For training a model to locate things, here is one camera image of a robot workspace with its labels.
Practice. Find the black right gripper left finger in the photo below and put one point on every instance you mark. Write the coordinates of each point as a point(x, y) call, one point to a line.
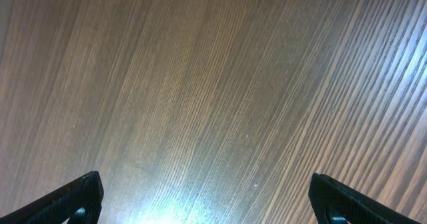
point(76, 202)

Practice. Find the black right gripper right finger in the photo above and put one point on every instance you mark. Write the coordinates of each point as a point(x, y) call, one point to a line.
point(334, 202)

